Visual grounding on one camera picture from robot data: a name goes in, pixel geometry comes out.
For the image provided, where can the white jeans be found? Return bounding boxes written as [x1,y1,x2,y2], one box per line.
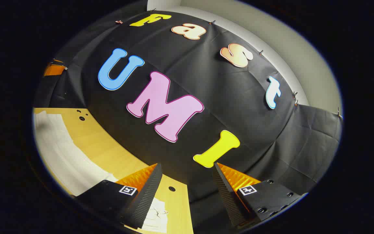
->
[34,110,168,234]

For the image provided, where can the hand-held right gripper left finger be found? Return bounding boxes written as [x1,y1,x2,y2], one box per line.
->
[75,163,163,229]

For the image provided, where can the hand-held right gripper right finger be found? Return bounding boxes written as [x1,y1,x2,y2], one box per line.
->
[212,162,308,228]

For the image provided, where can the black backdrop cloth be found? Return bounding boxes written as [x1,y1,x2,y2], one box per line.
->
[33,10,343,233]

